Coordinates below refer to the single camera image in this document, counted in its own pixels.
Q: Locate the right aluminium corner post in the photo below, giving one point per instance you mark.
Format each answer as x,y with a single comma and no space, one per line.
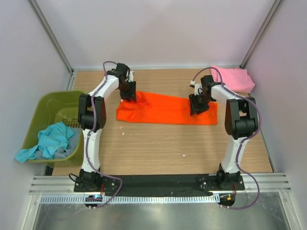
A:
275,7

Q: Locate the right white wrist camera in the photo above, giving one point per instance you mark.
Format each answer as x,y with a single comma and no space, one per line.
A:
197,87

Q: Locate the teal t shirt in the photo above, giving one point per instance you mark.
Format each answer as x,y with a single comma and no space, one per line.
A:
29,154

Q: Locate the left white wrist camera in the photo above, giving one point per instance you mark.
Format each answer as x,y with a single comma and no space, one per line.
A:
130,77

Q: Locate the green plastic laundry basket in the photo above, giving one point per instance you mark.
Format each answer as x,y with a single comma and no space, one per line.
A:
52,108

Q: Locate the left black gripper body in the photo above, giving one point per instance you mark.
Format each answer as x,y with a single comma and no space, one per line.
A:
127,91

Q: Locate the orange t shirt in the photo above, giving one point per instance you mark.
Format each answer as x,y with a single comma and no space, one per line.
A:
155,108

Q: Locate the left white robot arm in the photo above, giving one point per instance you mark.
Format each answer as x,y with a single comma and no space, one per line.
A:
92,119

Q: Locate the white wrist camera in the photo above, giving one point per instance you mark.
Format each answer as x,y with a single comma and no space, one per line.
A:
130,77
197,87

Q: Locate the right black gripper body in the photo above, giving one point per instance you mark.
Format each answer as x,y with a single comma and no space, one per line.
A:
200,102

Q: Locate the white slotted cable duct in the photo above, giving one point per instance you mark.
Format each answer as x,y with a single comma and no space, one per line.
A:
93,199

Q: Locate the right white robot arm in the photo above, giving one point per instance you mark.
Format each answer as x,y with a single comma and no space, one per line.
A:
240,123

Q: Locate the left aluminium corner post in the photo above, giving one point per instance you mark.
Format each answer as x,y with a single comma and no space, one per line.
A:
48,30

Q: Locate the pink folded t shirt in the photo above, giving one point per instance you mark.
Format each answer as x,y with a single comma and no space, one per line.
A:
235,79

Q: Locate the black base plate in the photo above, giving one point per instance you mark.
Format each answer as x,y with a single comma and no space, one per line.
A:
167,185

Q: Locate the grey t shirt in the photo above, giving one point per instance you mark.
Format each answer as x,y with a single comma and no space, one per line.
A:
55,144

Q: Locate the aluminium corner post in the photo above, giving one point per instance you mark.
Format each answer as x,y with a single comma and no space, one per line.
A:
48,30
275,7

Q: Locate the aluminium rail frame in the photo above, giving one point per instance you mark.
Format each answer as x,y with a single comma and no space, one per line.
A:
264,182

